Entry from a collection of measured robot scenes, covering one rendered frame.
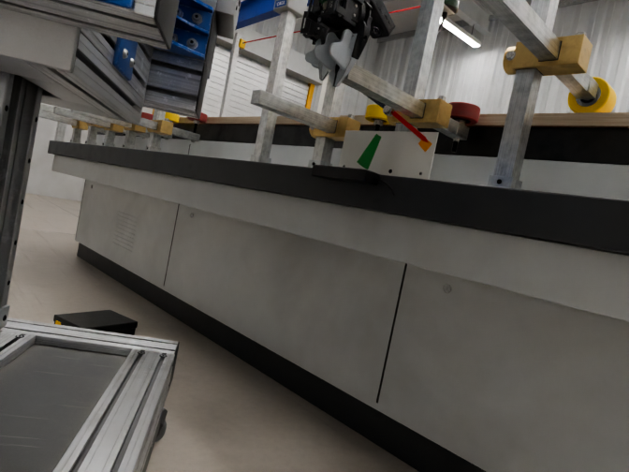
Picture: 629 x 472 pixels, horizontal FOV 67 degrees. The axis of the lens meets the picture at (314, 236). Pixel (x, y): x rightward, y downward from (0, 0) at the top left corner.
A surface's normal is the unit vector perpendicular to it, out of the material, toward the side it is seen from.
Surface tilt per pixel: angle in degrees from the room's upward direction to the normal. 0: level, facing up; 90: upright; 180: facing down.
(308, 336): 90
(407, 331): 90
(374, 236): 90
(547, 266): 90
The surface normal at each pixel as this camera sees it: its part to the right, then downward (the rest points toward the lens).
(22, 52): 0.17, 0.08
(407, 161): -0.70, -0.11
